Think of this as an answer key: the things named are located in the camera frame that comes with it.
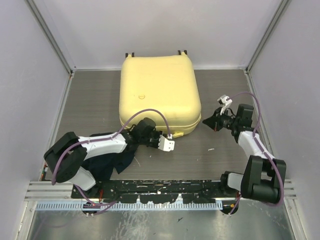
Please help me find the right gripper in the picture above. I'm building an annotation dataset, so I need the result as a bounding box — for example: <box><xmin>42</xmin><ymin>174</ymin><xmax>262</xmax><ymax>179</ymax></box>
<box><xmin>203</xmin><ymin>106</ymin><xmax>240</xmax><ymax>132</ymax></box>

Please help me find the yellow hard-shell suitcase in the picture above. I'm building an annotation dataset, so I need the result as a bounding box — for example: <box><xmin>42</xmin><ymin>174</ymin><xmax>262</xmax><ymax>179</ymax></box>
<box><xmin>119</xmin><ymin>50</ymin><xmax>202</xmax><ymax>137</ymax></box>

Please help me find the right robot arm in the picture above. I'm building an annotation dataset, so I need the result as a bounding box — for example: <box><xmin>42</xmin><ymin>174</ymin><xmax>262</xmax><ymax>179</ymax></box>
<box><xmin>202</xmin><ymin>104</ymin><xmax>287</xmax><ymax>205</ymax></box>

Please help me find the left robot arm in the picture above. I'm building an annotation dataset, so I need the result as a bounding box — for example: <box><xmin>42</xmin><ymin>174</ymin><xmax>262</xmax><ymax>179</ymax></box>
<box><xmin>43</xmin><ymin>117</ymin><xmax>163</xmax><ymax>198</ymax></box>

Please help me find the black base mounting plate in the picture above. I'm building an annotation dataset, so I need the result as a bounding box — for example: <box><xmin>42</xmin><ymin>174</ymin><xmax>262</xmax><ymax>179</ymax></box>
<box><xmin>82</xmin><ymin>179</ymin><xmax>238</xmax><ymax>204</ymax></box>

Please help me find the dark navy garment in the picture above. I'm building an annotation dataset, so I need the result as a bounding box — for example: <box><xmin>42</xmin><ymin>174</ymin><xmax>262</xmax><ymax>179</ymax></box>
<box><xmin>74</xmin><ymin>131</ymin><xmax>139</xmax><ymax>193</ymax></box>

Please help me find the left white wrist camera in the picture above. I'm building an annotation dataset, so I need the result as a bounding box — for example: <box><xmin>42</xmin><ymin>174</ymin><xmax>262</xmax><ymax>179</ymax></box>
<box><xmin>158</xmin><ymin>134</ymin><xmax>175</xmax><ymax>152</ymax></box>

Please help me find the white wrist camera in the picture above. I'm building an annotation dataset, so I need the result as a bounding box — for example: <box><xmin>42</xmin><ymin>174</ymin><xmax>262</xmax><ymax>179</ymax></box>
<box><xmin>217</xmin><ymin>94</ymin><xmax>233</xmax><ymax>115</ymax></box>
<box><xmin>158</xmin><ymin>134</ymin><xmax>175</xmax><ymax>152</ymax></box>

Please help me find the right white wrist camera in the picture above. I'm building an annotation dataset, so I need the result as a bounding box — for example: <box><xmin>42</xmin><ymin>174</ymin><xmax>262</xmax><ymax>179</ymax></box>
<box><xmin>217</xmin><ymin>94</ymin><xmax>233</xmax><ymax>115</ymax></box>

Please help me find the white slotted cable duct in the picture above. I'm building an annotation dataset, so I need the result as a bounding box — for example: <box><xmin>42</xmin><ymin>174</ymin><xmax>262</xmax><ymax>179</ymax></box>
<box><xmin>35</xmin><ymin>200</ymin><xmax>223</xmax><ymax>212</ymax></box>

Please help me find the aluminium frame rail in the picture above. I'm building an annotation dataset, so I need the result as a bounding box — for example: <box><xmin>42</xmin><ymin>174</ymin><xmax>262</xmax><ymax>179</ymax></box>
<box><xmin>23</xmin><ymin>178</ymin><xmax>297</xmax><ymax>201</ymax></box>

